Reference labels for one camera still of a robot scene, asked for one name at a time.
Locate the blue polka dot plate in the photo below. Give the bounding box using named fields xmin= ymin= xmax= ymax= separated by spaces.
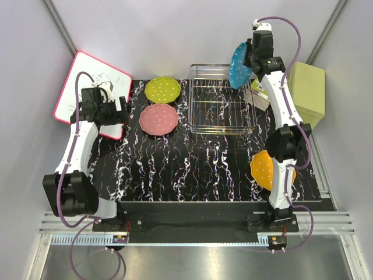
xmin=228 ymin=43 xmax=252 ymax=89

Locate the pink polka dot plate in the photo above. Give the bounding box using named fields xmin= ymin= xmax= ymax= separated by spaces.
xmin=139 ymin=103 xmax=179 ymax=137

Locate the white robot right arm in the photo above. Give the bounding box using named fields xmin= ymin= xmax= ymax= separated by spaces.
xmin=244 ymin=24 xmax=311 ymax=232

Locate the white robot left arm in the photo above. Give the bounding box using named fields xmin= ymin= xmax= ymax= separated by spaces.
xmin=42 ymin=83 xmax=128 ymax=231

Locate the green printed cardboard box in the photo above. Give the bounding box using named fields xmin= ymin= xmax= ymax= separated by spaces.
xmin=244 ymin=78 xmax=270 ymax=111

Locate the pink framed whiteboard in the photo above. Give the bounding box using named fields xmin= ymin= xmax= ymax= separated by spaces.
xmin=54 ymin=51 xmax=132 ymax=124

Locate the pale green bin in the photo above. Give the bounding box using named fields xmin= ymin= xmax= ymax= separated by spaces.
xmin=288 ymin=61 xmax=326 ymax=130

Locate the green polka dot plate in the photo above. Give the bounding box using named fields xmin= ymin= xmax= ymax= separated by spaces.
xmin=145 ymin=76 xmax=181 ymax=104

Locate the orange polka dot plate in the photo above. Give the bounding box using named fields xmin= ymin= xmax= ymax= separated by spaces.
xmin=249 ymin=150 xmax=297 ymax=193

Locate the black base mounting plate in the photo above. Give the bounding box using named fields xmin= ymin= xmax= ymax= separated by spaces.
xmin=92 ymin=201 xmax=336 ymax=244

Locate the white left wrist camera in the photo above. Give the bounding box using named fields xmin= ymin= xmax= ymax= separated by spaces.
xmin=92 ymin=82 xmax=115 ymax=102

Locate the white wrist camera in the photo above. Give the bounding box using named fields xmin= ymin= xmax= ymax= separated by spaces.
xmin=92 ymin=82 xmax=115 ymax=102
xmin=252 ymin=19 xmax=272 ymax=32

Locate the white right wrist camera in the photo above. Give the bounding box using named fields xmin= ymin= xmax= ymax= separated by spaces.
xmin=252 ymin=19 xmax=272 ymax=32

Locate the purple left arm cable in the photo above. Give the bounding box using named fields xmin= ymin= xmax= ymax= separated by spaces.
xmin=57 ymin=71 xmax=128 ymax=280

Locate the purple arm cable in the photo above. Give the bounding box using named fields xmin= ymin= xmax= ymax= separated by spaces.
xmin=57 ymin=71 xmax=128 ymax=280
xmin=256 ymin=16 xmax=315 ymax=253

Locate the metal wire dish rack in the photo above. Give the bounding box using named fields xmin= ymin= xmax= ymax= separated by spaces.
xmin=188 ymin=64 xmax=258 ymax=135

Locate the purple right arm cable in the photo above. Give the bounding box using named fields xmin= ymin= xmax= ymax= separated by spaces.
xmin=256 ymin=16 xmax=315 ymax=253

